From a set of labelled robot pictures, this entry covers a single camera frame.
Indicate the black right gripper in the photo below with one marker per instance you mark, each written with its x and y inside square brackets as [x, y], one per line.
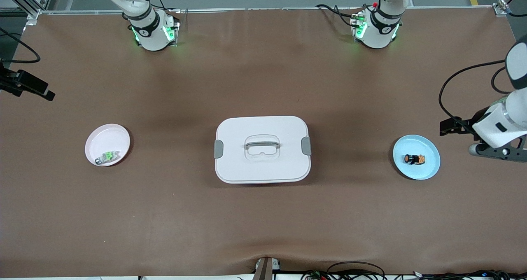
[12, 82]

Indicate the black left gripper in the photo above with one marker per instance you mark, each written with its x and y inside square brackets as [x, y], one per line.
[469, 123]

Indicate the orange and black switch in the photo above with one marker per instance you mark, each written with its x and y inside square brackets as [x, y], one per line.
[409, 159]

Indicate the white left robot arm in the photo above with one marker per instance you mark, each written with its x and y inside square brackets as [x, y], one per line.
[378, 29]

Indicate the grey box latch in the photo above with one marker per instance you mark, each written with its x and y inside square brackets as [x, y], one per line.
[306, 145]
[218, 149]

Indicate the white lidded storage box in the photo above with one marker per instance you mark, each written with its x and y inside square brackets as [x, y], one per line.
[263, 166]

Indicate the light blue round plate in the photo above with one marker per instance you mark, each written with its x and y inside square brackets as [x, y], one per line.
[416, 146]

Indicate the pink round plate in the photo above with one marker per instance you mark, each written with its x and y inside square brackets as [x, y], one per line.
[107, 140]

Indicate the aluminium frame corner post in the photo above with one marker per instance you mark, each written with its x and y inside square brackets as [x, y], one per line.
[33, 14]
[500, 10]

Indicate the green and grey switch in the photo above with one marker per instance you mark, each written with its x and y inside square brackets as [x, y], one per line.
[108, 156]

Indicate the metal bracket post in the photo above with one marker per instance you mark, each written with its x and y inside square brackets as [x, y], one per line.
[263, 269]

